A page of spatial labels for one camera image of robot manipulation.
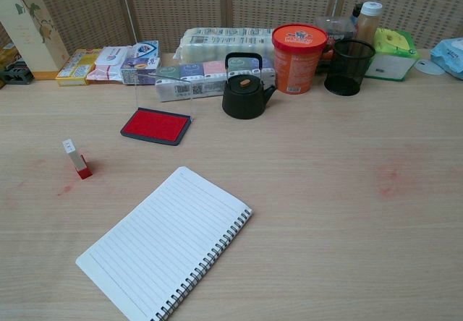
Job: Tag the orange lidded tub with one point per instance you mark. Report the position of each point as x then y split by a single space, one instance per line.
296 64

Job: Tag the black mesh pen cup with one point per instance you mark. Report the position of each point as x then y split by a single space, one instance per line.
347 71

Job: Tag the small purple box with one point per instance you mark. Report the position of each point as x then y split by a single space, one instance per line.
139 71

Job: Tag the blue white carton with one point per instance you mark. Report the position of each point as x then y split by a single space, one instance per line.
146 49

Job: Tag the green tissue pack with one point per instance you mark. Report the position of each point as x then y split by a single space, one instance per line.
392 53

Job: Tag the large clear-wrapped tissue pack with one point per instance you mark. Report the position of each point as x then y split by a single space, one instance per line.
224 42

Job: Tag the white-capped brown bottle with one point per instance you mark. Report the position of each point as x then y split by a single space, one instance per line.
368 24

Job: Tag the white round disc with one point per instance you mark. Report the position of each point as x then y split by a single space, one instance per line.
428 67

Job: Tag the black teapot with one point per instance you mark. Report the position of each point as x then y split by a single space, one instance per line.
244 100

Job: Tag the white red-tipped stamp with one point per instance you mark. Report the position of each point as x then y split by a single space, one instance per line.
77 162

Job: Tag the white spiral lined notebook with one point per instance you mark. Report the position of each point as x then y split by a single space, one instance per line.
162 241

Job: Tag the gold foil package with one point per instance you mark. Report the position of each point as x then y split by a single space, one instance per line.
6 55

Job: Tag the tall cream orange-topped box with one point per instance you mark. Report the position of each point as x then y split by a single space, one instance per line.
25 28

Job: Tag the colourful pocket tissue multipack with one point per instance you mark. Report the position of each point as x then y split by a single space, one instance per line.
191 79

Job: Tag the pink wet wipes pack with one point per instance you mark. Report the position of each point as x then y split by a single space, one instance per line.
108 60

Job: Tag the red ink pad clear lid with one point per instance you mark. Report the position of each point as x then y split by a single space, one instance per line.
155 126

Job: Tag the yellow flat box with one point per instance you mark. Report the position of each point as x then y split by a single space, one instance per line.
76 68

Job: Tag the light blue wipes pack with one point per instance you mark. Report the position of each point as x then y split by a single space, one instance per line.
450 55

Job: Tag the woven folding screen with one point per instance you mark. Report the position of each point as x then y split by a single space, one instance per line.
181 3

